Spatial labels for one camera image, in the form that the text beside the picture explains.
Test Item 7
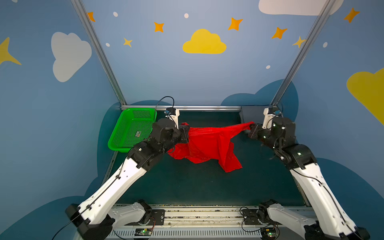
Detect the green plastic mesh basket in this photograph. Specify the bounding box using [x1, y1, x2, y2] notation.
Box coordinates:
[108, 108, 157, 153]

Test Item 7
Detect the left green circuit board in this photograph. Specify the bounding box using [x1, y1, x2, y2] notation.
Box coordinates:
[134, 228, 153, 237]

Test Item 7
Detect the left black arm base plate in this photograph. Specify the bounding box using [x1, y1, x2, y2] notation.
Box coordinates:
[130, 209, 165, 226]

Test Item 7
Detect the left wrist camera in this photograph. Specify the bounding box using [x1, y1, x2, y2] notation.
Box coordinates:
[164, 107, 180, 126]

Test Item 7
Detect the right aluminium frame post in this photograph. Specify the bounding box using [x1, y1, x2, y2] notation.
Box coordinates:
[270, 0, 337, 106]

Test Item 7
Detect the left aluminium frame post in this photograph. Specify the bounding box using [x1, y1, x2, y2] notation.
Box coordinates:
[71, 0, 127, 111]

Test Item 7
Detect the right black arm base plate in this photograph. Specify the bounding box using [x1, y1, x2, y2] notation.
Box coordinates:
[240, 208, 269, 225]

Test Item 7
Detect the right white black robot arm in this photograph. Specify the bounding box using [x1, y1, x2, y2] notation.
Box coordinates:
[248, 116, 371, 240]

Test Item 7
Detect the folded grey t shirt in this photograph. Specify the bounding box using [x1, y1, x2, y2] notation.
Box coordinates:
[239, 106, 269, 125]

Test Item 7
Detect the red t shirt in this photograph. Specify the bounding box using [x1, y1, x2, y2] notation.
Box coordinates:
[168, 122, 254, 173]

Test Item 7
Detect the aluminium frame post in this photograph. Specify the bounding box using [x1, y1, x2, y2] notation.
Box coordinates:
[270, 0, 337, 106]
[71, 0, 127, 111]

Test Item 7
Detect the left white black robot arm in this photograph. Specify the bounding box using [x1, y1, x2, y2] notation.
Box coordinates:
[66, 118, 190, 240]

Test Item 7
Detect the green circuit board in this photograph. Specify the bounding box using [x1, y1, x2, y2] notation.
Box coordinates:
[134, 228, 153, 237]
[260, 228, 279, 240]

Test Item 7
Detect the right green circuit board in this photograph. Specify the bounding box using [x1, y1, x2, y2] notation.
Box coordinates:
[260, 228, 279, 240]

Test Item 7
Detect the rear aluminium frame bar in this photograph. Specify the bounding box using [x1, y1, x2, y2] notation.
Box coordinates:
[121, 105, 246, 112]

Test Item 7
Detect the aluminium mounting rail bench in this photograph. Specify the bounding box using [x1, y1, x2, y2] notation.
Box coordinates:
[73, 204, 334, 240]

